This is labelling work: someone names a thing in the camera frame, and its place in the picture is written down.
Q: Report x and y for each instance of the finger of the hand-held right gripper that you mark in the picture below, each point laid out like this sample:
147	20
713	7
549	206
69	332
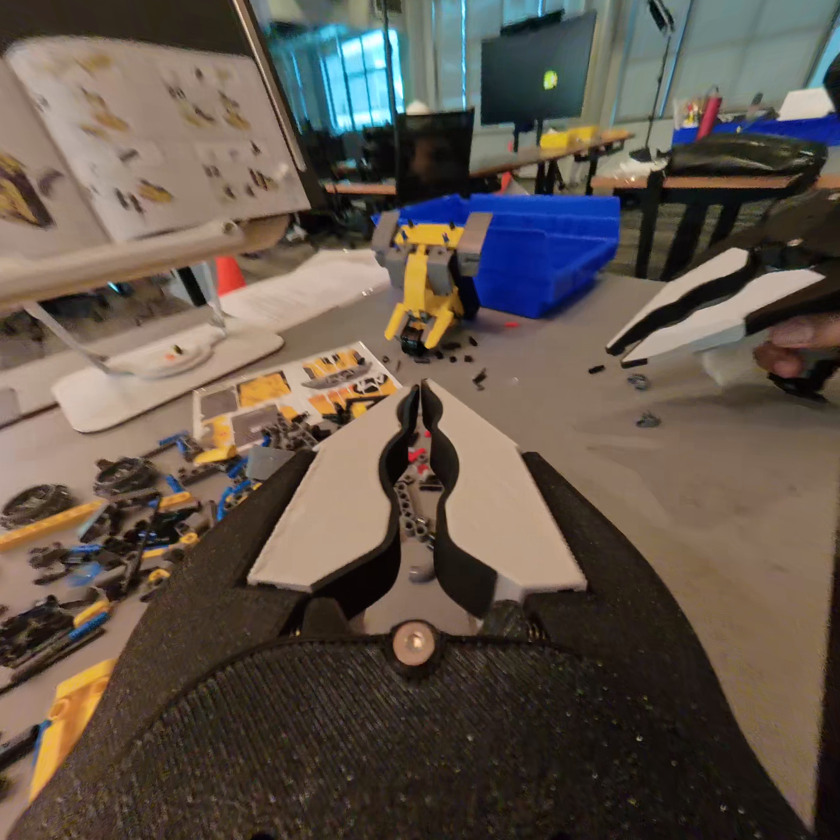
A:
689	282
722	315

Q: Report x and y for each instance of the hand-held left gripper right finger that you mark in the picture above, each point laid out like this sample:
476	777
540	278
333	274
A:
518	518

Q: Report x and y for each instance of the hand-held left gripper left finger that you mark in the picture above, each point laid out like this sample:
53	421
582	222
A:
328	518

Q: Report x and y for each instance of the grey toy connector piece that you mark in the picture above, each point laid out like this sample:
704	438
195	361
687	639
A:
638	380
648	420

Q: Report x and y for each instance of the person's right hand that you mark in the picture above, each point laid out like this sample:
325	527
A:
800	334

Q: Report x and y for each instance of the wooden office desk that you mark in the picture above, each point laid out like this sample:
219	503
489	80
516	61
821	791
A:
722	184
610	138

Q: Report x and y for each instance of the black bag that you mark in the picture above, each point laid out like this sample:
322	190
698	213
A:
745	154

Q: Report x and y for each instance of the row of distant blue bins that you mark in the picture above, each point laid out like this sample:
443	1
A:
761	129

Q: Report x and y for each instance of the blue plastic bin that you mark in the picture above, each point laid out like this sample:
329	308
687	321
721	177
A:
551	262

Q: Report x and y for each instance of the yellow and grey sticker sheet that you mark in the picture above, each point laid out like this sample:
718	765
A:
262	390

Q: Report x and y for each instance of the white box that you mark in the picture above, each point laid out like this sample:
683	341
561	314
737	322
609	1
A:
804	103

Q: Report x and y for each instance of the red cylinder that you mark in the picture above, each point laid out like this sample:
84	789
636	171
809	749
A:
710	115

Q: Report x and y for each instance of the scattered small black pieces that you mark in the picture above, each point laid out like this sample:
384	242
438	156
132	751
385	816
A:
467	358

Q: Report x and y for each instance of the yellow box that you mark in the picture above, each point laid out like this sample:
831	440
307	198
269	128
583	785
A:
568	138

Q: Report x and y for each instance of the white printed paper sheet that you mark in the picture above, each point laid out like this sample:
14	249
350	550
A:
315	289

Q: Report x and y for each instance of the yellow grey toy brick model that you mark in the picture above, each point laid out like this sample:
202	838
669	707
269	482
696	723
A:
423	289

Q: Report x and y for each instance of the orange traffic cone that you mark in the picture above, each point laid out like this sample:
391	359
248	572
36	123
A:
229	279

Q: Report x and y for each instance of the black computer monitor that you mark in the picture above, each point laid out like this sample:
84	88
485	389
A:
535	72

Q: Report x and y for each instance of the black light stand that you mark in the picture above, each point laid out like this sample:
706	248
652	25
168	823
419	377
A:
659	14

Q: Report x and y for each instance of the pile of assorted brick parts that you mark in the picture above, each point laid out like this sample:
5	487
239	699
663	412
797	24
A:
39	525

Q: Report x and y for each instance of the black webcam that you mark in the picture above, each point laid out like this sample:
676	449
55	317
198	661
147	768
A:
531	23

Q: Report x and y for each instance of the yellow panel with blue pins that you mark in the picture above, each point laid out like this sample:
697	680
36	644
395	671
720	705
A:
65	722

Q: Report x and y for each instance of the person's dark clothing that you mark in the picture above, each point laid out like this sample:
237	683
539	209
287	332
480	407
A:
830	689

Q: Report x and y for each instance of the open instruction booklet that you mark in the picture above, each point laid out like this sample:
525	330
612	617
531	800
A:
151	131

